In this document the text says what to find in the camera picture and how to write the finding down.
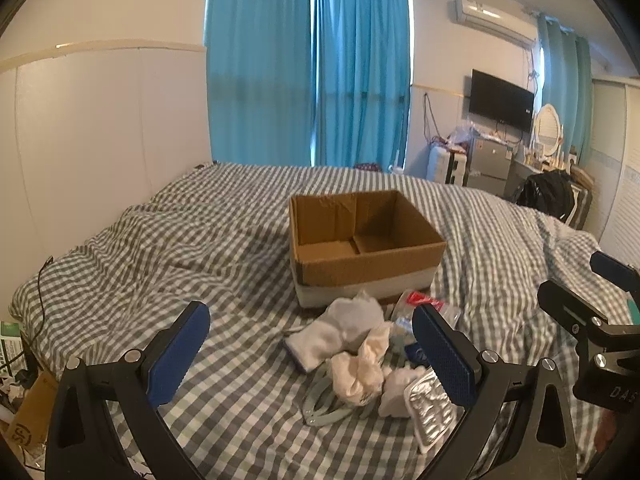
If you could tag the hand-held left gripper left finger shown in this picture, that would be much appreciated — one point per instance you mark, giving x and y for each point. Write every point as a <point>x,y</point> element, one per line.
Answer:
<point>182,355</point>

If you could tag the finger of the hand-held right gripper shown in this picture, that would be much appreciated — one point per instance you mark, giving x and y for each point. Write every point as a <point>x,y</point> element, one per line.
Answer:
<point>570,305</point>
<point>612,267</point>

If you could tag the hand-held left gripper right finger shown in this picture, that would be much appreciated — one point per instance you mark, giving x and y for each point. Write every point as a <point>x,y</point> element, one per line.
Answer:
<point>442,355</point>

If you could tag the small blue packet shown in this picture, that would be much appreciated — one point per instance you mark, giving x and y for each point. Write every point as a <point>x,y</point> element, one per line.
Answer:
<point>415,354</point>

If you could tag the clear bottle with red label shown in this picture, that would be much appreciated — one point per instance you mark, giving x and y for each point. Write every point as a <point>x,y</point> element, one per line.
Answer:
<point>425,302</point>

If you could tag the white crumpled tissue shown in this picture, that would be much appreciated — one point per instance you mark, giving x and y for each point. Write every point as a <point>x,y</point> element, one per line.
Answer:
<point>395,390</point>

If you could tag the silver blister pack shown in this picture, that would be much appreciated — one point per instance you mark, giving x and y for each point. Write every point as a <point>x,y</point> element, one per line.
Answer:
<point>432,420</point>

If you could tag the cream crumpled cloth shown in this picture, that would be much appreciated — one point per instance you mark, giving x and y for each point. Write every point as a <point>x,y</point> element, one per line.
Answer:
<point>360,370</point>

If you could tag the black backpack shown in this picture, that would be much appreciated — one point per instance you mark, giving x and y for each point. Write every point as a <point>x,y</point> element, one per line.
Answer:
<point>547,195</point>

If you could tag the white wardrobe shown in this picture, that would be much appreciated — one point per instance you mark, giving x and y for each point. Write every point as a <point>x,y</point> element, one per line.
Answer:
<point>617,170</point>

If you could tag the white sock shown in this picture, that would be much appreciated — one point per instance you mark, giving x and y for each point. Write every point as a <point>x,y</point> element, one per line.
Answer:
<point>330,332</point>

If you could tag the grey checkered blanket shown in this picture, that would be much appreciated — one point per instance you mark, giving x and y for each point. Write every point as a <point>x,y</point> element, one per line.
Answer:
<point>200,240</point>

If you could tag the white oval mirror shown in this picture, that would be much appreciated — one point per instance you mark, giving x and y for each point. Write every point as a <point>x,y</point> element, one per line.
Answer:
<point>547,127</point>

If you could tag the brown cardboard box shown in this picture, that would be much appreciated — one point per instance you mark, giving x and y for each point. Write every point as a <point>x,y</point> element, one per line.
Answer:
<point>32,410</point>

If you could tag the silver mini fridge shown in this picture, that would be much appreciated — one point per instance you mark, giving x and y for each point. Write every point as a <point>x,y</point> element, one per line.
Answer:
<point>487,165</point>

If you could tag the newspaper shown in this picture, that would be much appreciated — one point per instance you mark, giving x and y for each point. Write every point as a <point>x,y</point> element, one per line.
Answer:
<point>10,345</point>

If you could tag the narrow blue curtain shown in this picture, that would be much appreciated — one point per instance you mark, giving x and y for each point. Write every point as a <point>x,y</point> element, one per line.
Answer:
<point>565,90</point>

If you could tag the white suitcase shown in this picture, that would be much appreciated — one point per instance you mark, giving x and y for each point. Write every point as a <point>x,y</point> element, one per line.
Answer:
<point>439,165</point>

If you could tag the clear plastic bag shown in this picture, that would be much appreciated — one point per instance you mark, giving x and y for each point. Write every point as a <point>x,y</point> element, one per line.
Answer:
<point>461,135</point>

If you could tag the white air conditioner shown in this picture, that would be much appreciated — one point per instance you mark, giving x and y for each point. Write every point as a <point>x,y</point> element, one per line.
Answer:
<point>492,17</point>

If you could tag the wide blue curtain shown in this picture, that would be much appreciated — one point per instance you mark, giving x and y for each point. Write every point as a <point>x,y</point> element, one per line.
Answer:
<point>260,70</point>

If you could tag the black wall television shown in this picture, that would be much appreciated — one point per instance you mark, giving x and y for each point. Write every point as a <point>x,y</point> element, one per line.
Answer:
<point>500,100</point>

